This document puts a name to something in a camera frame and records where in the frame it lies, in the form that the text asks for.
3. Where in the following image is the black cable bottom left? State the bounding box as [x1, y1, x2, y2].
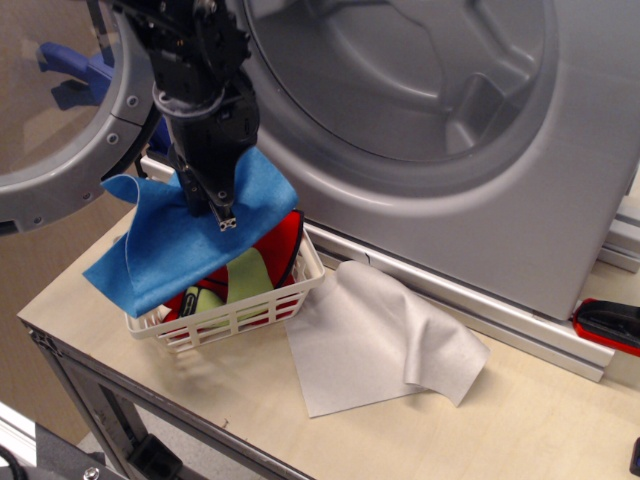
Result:
[0, 444, 26, 480]

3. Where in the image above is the red black clamp tool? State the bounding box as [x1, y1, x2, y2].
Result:
[572, 298, 639, 356]

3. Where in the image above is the blue plastic handle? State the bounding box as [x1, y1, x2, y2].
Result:
[36, 42, 114, 99]

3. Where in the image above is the blue felt cloth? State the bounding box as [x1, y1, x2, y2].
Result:
[84, 148, 298, 317]

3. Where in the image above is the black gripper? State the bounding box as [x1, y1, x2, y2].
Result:
[153, 84, 259, 231]

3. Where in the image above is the white plastic basket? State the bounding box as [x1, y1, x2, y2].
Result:
[124, 232, 325, 354]

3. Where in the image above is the grey round machine door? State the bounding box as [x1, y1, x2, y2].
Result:
[1, 1, 182, 236]

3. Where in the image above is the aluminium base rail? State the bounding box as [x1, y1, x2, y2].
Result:
[140, 154, 640, 383]

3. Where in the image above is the grey cloth on table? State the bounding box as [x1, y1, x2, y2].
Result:
[286, 261, 490, 417]

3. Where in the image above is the metal table frame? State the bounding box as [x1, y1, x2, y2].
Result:
[23, 321, 308, 479]

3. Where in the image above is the grey toy washing machine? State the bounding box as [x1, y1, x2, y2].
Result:
[228, 1, 639, 319]

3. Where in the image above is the red patterned cloth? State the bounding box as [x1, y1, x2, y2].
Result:
[163, 210, 304, 322]

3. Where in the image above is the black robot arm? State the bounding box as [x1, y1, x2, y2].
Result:
[112, 1, 260, 231]

